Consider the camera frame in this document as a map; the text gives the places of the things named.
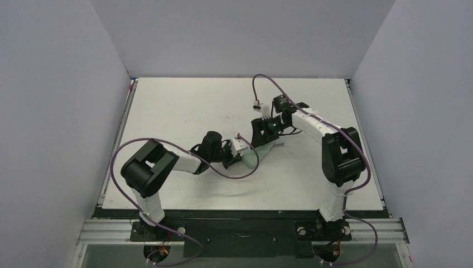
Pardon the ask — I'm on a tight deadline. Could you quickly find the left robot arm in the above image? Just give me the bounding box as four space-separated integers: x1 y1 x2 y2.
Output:
120 131 242 227

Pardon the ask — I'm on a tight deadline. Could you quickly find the aluminium frame rail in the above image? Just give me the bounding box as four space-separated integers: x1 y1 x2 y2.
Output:
77 218 408 245

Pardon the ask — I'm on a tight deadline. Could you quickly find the mint green umbrella case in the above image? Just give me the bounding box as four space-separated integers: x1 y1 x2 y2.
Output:
241 142 284 169

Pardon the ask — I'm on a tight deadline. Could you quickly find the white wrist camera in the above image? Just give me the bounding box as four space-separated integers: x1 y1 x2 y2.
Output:
230 138 249 156
253 104 271 120

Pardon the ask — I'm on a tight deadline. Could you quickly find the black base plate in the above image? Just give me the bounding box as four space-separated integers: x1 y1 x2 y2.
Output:
129 219 352 260

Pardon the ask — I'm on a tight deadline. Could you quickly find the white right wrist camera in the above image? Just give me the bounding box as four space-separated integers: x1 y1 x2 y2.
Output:
253 104 271 120

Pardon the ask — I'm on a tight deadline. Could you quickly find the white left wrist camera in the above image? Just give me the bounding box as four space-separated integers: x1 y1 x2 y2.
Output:
230 138 249 156

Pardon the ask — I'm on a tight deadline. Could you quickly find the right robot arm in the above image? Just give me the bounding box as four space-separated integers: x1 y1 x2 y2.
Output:
251 95 366 222

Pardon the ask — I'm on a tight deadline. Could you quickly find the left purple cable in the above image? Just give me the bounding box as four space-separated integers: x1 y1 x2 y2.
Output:
109 133 260 267

